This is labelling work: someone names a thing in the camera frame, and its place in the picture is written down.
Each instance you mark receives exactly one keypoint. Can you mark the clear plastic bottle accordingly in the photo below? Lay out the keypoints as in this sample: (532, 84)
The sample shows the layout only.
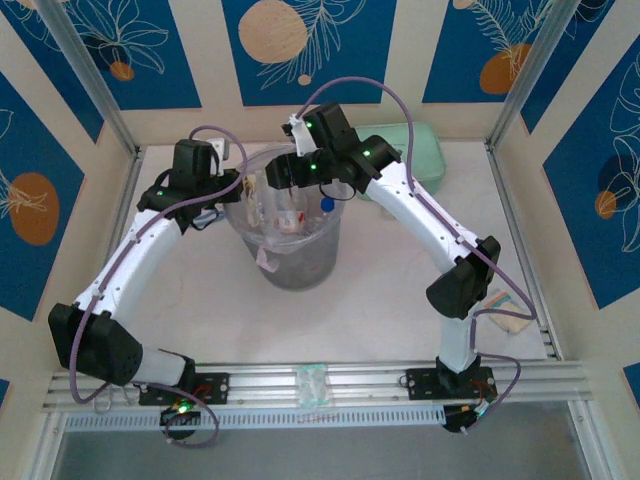
(254, 212)

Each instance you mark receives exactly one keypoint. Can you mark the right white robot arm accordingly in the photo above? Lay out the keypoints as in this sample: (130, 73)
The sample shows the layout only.
(425, 215)

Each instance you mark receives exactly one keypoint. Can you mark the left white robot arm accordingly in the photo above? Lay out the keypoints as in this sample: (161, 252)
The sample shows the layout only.
(130, 260)

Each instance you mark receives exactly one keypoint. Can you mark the clear plastic waste bin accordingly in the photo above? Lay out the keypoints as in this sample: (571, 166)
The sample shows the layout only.
(300, 270)

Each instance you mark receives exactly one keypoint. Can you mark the mint green zip pouch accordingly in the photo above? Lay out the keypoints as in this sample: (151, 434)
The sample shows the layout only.
(420, 160)

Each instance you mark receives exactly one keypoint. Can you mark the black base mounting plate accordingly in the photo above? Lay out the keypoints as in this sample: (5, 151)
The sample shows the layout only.
(425, 385)
(215, 387)

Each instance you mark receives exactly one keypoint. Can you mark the clear packet with green print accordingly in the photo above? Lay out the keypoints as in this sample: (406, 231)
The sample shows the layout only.
(313, 387)

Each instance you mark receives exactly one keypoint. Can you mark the small controller board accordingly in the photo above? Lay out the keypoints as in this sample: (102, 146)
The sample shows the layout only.
(180, 410)
(460, 417)

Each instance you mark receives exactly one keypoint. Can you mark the small clear packet beige contents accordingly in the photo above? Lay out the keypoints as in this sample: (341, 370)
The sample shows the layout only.
(510, 320)

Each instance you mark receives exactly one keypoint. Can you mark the aluminium frame post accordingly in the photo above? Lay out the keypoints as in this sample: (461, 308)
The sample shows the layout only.
(530, 65)
(85, 65)

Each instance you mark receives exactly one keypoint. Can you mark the aluminium extrusion rail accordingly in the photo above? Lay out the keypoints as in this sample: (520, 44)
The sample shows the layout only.
(360, 382)

